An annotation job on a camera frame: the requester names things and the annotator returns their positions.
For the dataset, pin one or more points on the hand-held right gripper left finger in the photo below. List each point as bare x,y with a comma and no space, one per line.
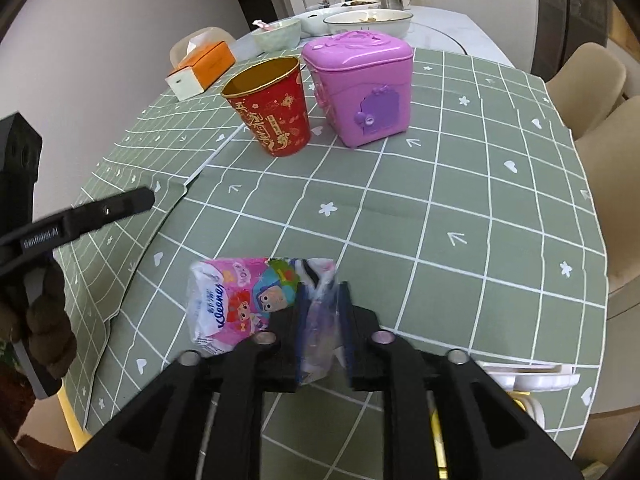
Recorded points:
287,355

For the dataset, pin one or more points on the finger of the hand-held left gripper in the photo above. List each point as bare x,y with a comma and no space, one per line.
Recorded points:
100,212

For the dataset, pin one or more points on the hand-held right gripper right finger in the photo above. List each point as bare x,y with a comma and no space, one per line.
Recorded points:
356,355

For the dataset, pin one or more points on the pink cartoon tissue pack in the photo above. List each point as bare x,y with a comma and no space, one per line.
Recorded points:
235,305

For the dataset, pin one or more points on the person's left forearm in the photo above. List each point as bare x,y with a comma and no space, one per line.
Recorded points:
20,410

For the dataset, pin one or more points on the person's left hand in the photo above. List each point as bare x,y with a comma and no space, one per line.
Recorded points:
52,330

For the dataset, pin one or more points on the green checked tablecloth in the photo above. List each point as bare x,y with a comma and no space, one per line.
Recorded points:
400,220

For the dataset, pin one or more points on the white plastic object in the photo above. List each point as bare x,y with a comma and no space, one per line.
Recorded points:
530,375

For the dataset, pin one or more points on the orange tissue box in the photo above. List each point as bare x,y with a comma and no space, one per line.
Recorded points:
205,67

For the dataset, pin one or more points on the beige dining chair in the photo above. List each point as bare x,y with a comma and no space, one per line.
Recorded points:
585,80
200,40
615,200

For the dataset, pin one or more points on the red paper cup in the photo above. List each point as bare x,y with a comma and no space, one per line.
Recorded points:
277,110

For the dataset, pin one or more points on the light green bowl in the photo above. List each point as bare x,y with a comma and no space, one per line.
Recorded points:
277,37

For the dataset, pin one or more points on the purple toy box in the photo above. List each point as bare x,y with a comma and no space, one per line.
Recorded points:
360,85

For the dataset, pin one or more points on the white bowl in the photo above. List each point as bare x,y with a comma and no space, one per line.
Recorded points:
317,22

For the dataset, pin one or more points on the white enamel basin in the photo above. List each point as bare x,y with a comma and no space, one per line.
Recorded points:
367,25

